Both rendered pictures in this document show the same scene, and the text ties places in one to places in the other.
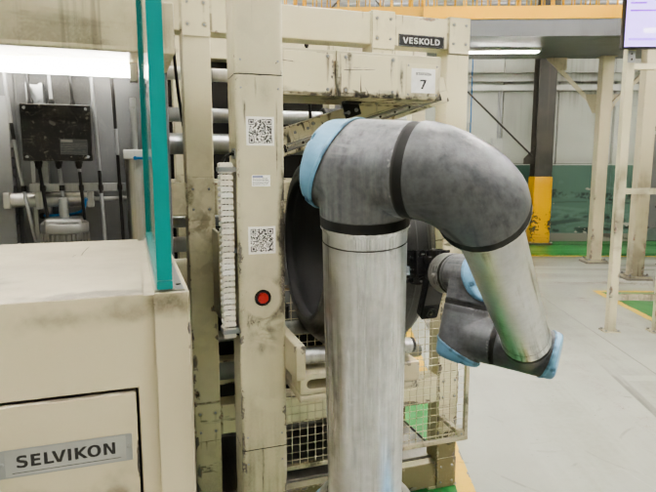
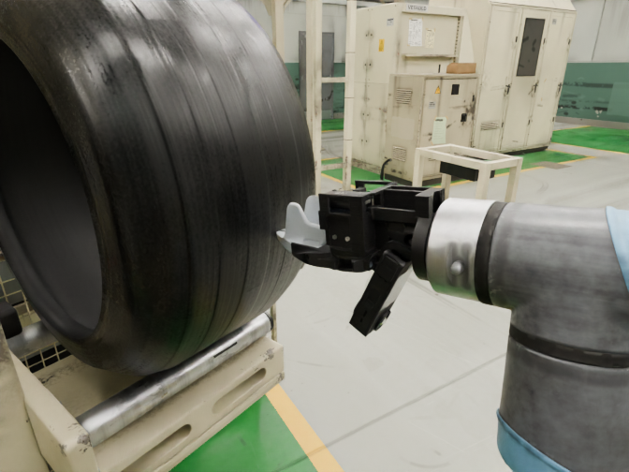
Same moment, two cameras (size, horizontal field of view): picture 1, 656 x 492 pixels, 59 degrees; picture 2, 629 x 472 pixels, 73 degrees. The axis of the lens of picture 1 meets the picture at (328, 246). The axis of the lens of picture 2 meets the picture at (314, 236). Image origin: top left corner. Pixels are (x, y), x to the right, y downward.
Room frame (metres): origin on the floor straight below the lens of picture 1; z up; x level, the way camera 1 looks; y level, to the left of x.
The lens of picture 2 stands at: (1.02, 0.04, 1.34)
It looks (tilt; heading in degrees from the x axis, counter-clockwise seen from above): 22 degrees down; 327
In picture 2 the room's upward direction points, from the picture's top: straight up
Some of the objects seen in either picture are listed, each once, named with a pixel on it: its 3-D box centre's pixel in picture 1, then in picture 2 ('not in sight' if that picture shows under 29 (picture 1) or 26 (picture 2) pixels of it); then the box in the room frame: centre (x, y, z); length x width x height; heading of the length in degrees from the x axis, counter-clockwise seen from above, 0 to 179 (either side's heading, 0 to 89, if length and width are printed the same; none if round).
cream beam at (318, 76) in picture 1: (345, 79); not in sight; (2.03, -0.06, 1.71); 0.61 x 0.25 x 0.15; 109
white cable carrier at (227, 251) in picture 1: (228, 250); not in sight; (1.55, 0.27, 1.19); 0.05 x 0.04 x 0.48; 19
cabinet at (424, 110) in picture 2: not in sight; (430, 128); (4.65, -3.97, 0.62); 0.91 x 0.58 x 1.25; 88
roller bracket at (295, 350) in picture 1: (283, 342); (22, 393); (1.65, 0.13, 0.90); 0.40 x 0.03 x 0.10; 19
